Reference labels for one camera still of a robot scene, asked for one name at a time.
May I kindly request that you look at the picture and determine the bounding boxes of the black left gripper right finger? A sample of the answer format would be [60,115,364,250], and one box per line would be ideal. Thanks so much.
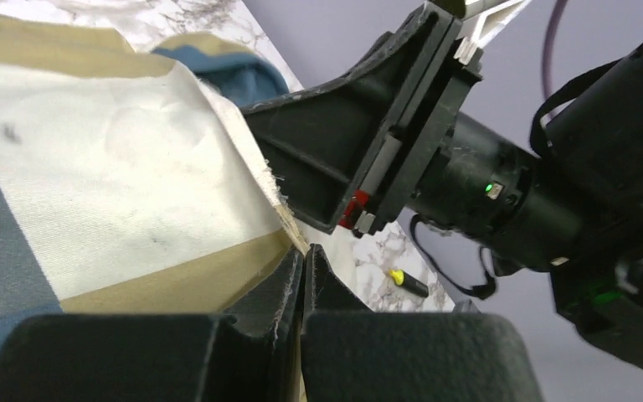
[301,244,370,401]

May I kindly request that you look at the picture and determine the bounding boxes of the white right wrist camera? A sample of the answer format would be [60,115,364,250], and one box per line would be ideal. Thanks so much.
[432,0,532,65]

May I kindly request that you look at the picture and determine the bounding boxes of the black yellow marker pen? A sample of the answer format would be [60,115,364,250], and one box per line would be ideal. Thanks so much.
[388,270,430,298]

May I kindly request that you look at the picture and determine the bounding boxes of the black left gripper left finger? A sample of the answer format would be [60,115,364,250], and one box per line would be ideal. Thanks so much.
[219,248,305,401]

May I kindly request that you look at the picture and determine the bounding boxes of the blue beige checked pillowcase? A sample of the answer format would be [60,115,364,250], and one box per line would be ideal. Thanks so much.
[0,15,309,347]

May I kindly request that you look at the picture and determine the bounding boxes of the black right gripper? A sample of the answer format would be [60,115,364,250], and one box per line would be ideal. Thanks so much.
[243,3,643,272]

